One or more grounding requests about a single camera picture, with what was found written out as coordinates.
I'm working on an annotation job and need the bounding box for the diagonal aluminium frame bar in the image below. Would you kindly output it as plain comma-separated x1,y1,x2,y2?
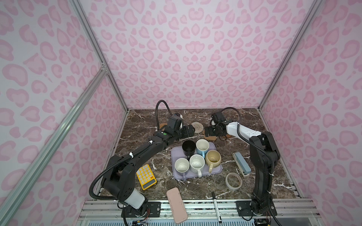
1,68,107,226

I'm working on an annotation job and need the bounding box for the tan ceramic mug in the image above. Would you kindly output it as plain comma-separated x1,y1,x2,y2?
205,150,222,173

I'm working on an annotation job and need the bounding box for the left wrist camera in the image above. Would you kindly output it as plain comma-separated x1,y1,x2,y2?
166,113,183,131

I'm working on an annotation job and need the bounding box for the teal stapler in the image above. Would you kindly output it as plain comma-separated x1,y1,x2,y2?
232,152,251,177

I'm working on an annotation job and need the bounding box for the woven rattan coaster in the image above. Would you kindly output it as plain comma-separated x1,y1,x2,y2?
160,123,167,131

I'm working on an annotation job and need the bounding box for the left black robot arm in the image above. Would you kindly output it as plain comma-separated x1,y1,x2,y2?
100,125,195,215

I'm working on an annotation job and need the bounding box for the lavender mug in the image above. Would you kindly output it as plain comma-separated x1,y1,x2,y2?
175,158,189,181

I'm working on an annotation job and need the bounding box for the black mug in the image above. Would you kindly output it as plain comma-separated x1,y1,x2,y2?
182,140,196,161

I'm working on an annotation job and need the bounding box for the light blue mug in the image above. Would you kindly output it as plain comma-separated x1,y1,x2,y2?
196,139,210,158

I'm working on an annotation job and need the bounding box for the left black corrugated cable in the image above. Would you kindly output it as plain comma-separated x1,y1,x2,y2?
155,99,173,131

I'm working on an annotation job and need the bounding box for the right black corrugated cable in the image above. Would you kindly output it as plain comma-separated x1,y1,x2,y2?
220,106,274,170

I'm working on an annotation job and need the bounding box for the black corrugated cable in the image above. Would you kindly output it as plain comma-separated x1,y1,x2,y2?
155,99,173,131
220,106,274,170

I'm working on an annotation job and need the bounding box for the white speckled mug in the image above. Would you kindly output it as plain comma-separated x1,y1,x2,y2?
189,154,205,178

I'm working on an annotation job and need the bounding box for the multicolour woven round coaster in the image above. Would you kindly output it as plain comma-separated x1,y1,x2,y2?
191,121,204,134

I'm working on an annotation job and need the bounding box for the lavender plastic tray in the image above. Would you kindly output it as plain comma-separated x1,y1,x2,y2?
171,147,222,181

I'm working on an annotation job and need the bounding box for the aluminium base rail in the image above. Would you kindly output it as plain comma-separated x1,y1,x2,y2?
76,198,324,226

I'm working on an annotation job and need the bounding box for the pink eraser case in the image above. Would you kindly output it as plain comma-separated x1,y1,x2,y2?
166,187,188,225

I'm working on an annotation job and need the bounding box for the cork paw-shaped coaster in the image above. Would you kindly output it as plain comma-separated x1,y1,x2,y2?
204,136,217,142

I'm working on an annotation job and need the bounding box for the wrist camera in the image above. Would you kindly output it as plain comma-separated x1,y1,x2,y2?
166,113,183,131
210,111,226,126

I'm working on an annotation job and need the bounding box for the black marker pen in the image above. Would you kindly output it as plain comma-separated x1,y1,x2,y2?
212,191,222,224

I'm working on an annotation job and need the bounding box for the yellow calculator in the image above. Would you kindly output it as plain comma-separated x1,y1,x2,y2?
136,164,157,190

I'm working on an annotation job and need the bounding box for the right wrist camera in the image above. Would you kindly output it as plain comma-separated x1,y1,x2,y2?
210,111,226,126

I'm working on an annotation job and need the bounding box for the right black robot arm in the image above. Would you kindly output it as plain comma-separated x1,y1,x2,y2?
204,121,281,217

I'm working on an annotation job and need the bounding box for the clear tape roll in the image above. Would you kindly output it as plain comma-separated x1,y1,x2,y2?
225,172,243,190

